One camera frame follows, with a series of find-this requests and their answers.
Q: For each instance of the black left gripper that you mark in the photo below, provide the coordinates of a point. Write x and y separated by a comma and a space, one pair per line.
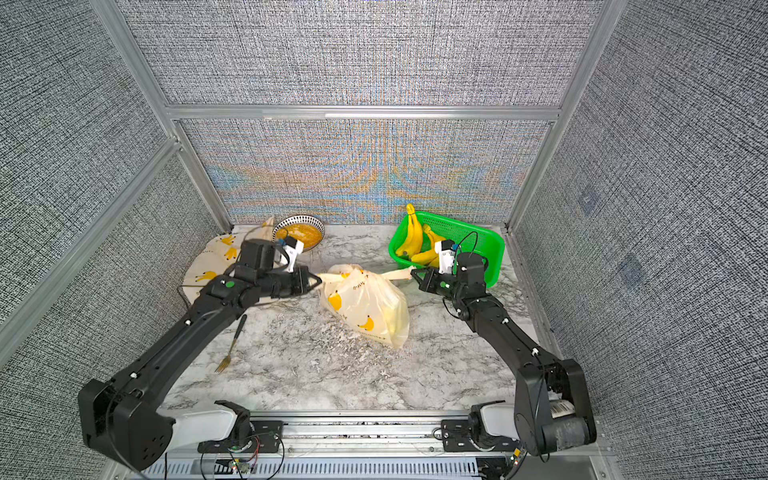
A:
301, 273

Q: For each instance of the yellow banana bunch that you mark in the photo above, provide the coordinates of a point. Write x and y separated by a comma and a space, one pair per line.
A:
428, 257
413, 242

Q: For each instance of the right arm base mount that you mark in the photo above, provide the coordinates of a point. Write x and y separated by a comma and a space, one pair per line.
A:
489, 427

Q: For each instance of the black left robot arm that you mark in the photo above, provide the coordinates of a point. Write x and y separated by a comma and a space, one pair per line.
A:
121, 418

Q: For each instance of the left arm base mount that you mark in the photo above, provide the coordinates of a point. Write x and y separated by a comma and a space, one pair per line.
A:
247, 435

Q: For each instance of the patterned bowl with yellow food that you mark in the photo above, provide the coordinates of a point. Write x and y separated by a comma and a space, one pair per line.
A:
305, 228

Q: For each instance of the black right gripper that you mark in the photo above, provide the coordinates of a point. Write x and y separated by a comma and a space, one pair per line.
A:
429, 284

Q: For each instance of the green plastic basket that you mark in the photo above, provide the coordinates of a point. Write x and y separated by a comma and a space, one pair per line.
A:
482, 241

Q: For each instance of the banana print plastic bag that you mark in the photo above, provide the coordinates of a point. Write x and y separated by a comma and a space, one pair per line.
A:
369, 303
218, 254

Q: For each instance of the aluminium enclosure frame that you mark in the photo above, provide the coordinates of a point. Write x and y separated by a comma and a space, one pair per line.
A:
20, 324

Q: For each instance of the aluminium front rail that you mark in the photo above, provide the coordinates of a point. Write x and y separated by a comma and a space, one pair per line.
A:
375, 445

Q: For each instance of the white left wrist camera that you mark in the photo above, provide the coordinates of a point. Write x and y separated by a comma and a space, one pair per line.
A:
292, 248

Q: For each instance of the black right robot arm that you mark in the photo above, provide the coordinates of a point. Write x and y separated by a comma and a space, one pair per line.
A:
551, 410

